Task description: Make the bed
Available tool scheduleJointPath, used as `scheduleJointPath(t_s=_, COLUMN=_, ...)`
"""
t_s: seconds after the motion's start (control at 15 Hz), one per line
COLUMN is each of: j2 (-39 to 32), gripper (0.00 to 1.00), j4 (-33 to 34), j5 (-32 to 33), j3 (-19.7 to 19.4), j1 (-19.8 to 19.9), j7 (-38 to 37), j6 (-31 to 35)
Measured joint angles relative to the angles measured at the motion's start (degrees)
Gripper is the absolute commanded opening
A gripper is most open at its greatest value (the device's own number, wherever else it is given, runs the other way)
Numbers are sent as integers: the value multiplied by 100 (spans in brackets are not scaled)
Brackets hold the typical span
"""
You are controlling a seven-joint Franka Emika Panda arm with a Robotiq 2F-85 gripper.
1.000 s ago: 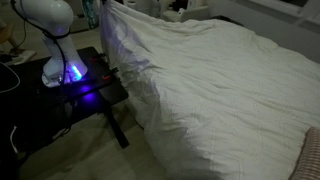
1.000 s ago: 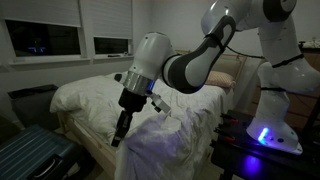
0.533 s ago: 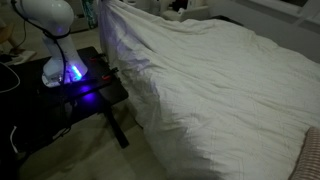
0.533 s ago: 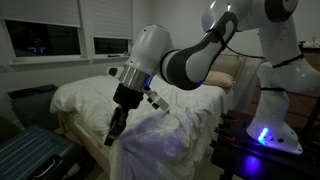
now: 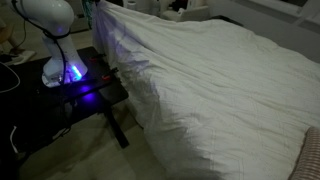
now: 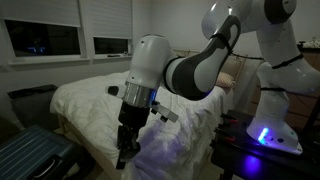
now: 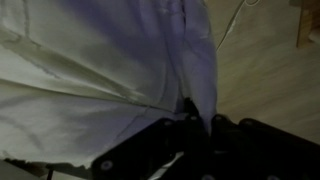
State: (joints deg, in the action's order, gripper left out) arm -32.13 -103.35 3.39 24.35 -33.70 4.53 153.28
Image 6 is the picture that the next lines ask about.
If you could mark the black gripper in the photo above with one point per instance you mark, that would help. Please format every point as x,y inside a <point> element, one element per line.
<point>134,115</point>

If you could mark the white duvet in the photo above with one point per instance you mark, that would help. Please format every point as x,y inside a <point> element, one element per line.
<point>96,106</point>

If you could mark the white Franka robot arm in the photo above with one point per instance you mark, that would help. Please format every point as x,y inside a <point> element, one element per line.
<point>206,63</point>

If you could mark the small dark remote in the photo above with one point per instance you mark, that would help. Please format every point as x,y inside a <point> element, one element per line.
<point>113,55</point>

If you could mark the red table clamp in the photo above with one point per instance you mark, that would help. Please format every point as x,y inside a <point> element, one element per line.
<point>225,135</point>
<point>230,119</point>

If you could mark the blue ribbed suitcase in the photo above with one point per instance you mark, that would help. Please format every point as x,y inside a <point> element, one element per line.
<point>30,153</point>

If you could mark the dark window pane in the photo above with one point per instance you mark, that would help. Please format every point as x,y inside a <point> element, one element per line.
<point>111,45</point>
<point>43,38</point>

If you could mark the black storage box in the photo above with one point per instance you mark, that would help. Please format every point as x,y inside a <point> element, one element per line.
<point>31,103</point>

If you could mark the white window sill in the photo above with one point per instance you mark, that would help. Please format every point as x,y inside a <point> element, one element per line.
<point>50,61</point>

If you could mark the pink striped pillow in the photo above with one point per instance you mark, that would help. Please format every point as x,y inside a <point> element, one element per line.
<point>226,80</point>

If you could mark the white roller blind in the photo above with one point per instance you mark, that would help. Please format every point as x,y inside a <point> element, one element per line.
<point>110,18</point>
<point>40,11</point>

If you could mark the black robot table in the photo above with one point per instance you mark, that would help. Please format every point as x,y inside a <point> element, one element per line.
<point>266,160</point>

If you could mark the wooden dresser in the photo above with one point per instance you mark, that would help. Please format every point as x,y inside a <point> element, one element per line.
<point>300,106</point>

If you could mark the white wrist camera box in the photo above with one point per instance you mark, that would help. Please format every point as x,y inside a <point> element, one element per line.
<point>166,113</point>

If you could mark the wooden bed frame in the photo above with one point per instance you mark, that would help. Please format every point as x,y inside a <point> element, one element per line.
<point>71,132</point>

